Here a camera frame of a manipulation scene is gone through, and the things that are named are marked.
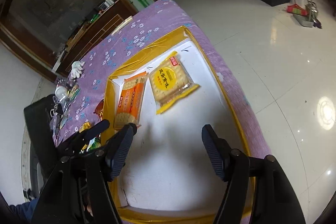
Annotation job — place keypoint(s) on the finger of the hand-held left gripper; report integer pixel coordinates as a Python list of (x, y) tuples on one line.
[(86, 134)]

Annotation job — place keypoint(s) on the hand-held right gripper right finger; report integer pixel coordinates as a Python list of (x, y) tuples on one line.
[(214, 153)]

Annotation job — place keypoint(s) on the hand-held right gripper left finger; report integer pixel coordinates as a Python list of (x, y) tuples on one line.
[(120, 150)]

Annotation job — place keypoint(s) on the small green snack packet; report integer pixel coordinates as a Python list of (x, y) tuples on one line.
[(93, 145)]

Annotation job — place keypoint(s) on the yellow-edged white tray box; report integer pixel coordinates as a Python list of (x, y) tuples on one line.
[(183, 134)]

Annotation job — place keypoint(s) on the orange cracker packet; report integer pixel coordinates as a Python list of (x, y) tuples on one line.
[(130, 100)]

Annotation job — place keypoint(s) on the yellow cracker packet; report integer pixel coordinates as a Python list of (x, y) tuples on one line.
[(168, 82)]

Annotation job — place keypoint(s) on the person's left forearm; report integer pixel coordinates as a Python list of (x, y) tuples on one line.
[(23, 212)]

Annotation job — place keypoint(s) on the clear plastic bag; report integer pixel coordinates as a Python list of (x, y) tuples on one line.
[(63, 104)]

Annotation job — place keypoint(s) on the green cracker packet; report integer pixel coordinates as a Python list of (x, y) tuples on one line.
[(73, 91)]

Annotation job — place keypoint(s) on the black chair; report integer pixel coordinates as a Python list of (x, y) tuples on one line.
[(36, 129)]

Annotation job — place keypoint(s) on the white glove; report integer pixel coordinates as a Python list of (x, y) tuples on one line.
[(77, 70)]

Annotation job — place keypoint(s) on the wooden counter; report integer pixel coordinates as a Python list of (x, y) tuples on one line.
[(86, 35)]

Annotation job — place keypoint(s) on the purple floral tablecloth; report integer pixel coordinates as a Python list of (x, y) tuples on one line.
[(147, 29)]

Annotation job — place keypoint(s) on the grey dustpan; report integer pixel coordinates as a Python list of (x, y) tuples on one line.
[(304, 20)]

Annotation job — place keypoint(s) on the metal kettle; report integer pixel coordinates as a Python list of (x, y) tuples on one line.
[(311, 9)]

